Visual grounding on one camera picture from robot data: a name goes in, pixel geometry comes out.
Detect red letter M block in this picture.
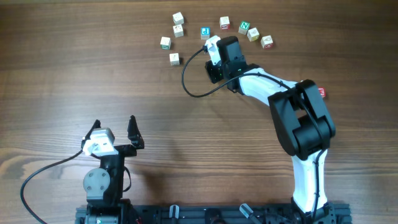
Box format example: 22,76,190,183
318,87,326,98

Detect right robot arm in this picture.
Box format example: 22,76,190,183
204,35,336,221

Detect wooden block with tree picture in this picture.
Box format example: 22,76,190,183
173,24,184,37

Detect green letter N block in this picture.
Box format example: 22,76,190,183
238,21,250,35

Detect plain wooden block top left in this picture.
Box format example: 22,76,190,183
172,12,184,25

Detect wooden block yellow side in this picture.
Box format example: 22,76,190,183
247,27,259,42

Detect blue letter P block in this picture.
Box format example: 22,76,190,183
200,27,210,40

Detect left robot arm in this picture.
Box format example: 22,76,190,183
75,115,144,224

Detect red letter A block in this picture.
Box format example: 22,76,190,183
169,53,180,66

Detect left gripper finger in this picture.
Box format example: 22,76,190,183
127,115,144,149
81,119,101,148

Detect wooden block red side top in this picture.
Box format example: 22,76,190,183
220,16,231,30

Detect right black camera cable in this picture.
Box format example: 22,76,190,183
181,45,321,218

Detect wooden block red side right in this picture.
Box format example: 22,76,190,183
261,35,274,49

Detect wooden block green side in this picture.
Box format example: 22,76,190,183
160,37,171,50

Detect wooden block red side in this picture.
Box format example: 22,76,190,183
220,16,231,30
261,35,274,49

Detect left black camera cable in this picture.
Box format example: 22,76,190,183
19,148,85,224

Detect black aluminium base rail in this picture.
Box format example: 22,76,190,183
74,202,353,224

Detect black camera cable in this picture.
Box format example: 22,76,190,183
181,45,321,218
19,148,85,224

